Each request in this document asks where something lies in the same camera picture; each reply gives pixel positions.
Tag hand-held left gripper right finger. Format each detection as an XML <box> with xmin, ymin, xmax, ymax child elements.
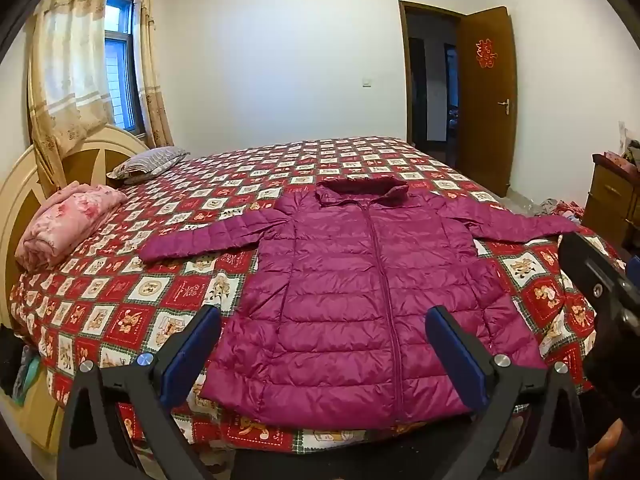
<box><xmin>424</xmin><ymin>305</ymin><xmax>591</xmax><ymax>480</ymax></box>

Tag red checkered printed bedspread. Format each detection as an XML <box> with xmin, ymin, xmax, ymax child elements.
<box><xmin>10</xmin><ymin>135</ymin><xmax>626</xmax><ymax>461</ymax></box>

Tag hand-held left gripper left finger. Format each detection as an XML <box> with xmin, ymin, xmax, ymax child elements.
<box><xmin>57</xmin><ymin>305</ymin><xmax>236</xmax><ymax>480</ymax></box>

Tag cream wooden headboard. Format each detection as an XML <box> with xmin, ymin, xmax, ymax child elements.
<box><xmin>0</xmin><ymin>125</ymin><xmax>153</xmax><ymax>456</ymax></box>

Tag pink floral folded blanket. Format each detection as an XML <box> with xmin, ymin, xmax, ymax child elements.
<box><xmin>15</xmin><ymin>180</ymin><xmax>128</xmax><ymax>273</ymax></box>

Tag window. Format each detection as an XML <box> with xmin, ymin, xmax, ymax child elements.
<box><xmin>102</xmin><ymin>0</ymin><xmax>148</xmax><ymax>136</ymax></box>

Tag wide beige floral curtain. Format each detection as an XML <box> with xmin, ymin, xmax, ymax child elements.
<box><xmin>25</xmin><ymin>0</ymin><xmax>117</xmax><ymax>196</ymax></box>

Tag brown wooden cabinet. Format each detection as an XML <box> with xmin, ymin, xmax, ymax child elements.
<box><xmin>580</xmin><ymin>152</ymin><xmax>640</xmax><ymax>248</ymax></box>

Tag clutter on cabinet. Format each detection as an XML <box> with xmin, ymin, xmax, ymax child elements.
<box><xmin>617</xmin><ymin>120</ymin><xmax>640</xmax><ymax>166</ymax></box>

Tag brown door frame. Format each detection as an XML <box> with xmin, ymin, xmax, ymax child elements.
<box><xmin>398</xmin><ymin>0</ymin><xmax>463</xmax><ymax>161</ymax></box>

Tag narrow beige floral curtain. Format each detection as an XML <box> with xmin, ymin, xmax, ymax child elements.
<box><xmin>132</xmin><ymin>0</ymin><xmax>175</xmax><ymax>148</ymax></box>

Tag brown wooden door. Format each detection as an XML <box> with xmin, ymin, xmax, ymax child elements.
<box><xmin>457</xmin><ymin>6</ymin><xmax>518</xmax><ymax>198</ymax></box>

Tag clutter on floor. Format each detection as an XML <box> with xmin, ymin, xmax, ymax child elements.
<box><xmin>537</xmin><ymin>199</ymin><xmax>583</xmax><ymax>221</ymax></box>

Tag magenta puffer jacket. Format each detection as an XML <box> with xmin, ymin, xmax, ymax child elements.
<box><xmin>139</xmin><ymin>177</ymin><xmax>583</xmax><ymax>433</ymax></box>

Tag red paper door decoration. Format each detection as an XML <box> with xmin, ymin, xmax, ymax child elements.
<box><xmin>475</xmin><ymin>37</ymin><xmax>496</xmax><ymax>68</ymax></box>

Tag dark clothes beside bed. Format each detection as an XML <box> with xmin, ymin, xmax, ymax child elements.
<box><xmin>0</xmin><ymin>325</ymin><xmax>42</xmax><ymax>406</ymax></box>

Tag striped pillow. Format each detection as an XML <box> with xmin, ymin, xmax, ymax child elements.
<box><xmin>106</xmin><ymin>146</ymin><xmax>192</xmax><ymax>185</ymax></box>

